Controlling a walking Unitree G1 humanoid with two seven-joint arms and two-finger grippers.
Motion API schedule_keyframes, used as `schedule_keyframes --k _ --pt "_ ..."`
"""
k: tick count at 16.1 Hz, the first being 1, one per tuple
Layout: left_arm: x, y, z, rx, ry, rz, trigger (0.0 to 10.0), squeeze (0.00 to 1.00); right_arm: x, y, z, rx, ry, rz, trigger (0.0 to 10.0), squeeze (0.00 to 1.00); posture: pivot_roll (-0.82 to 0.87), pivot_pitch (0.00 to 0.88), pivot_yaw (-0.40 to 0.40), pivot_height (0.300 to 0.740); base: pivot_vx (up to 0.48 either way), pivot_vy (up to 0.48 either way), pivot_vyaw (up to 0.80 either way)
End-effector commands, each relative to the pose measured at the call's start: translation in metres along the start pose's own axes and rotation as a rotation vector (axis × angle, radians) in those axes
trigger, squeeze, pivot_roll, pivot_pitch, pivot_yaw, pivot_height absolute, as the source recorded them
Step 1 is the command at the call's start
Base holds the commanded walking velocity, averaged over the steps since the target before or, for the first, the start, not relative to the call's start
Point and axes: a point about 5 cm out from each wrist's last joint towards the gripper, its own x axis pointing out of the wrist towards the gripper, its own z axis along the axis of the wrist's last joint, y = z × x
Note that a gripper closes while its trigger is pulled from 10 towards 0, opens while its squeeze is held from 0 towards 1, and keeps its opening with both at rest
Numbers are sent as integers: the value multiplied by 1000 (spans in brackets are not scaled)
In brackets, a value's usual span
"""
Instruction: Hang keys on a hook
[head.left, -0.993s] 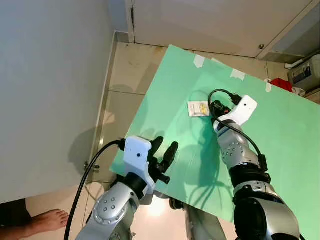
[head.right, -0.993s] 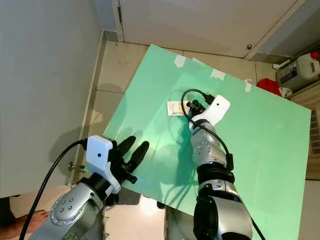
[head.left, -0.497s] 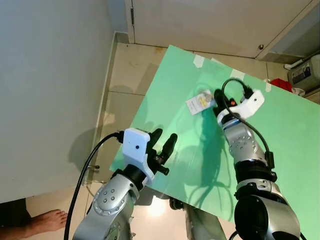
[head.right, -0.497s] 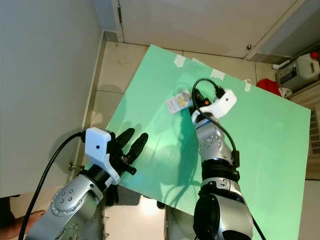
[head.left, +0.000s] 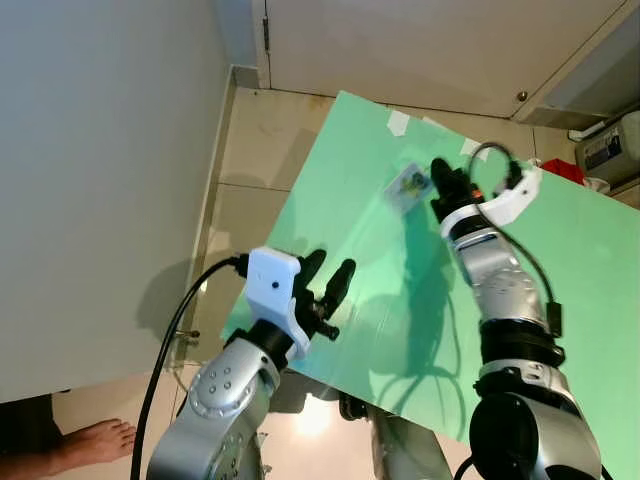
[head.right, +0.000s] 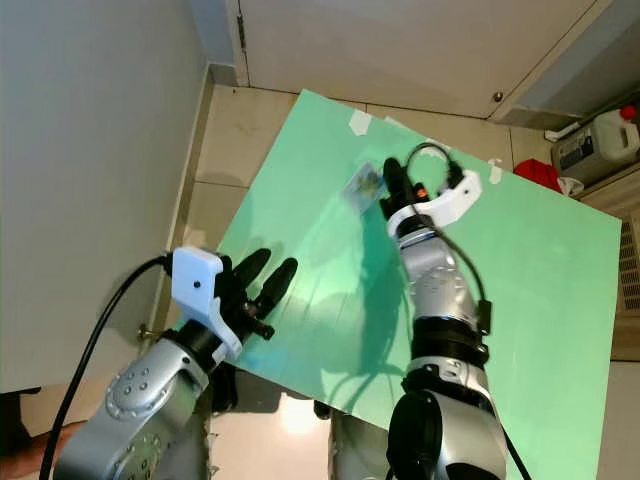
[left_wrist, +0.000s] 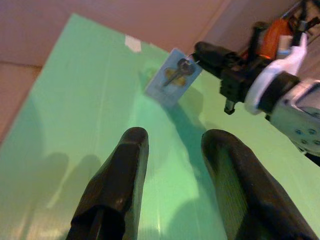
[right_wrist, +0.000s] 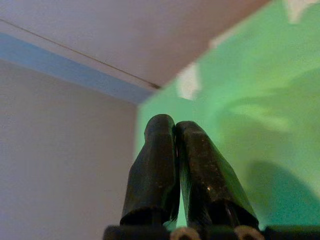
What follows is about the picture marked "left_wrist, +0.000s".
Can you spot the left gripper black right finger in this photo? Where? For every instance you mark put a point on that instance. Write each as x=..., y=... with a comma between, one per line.
x=250, y=190

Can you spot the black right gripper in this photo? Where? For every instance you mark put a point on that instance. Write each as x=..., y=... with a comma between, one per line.
x=240, y=77

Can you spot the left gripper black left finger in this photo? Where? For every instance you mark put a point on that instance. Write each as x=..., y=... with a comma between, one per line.
x=117, y=180

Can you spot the key with blue card tag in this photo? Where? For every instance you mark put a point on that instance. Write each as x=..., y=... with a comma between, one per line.
x=172, y=76

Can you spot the orange plastic object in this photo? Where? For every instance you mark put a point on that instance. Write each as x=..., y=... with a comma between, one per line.
x=276, y=35

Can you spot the white tape piece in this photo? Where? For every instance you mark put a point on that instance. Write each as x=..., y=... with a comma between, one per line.
x=132, y=44

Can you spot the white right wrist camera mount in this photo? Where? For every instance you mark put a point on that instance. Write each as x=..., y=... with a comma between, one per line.
x=272, y=68

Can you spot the green wall board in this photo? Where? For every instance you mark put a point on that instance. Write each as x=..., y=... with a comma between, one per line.
x=75, y=105

